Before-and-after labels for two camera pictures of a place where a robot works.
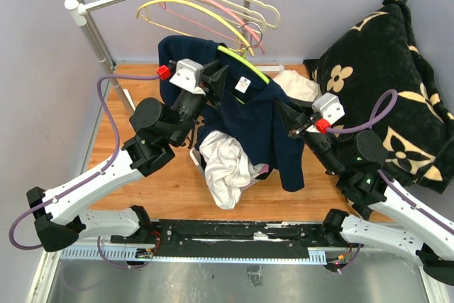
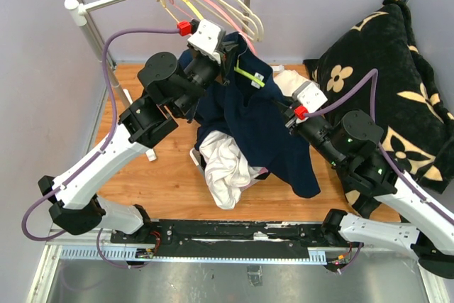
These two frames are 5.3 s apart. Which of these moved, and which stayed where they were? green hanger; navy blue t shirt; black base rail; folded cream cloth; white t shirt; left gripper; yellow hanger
Moved: navy blue t shirt; yellow hanger; left gripper; green hanger
Stayed: black base rail; folded cream cloth; white t shirt
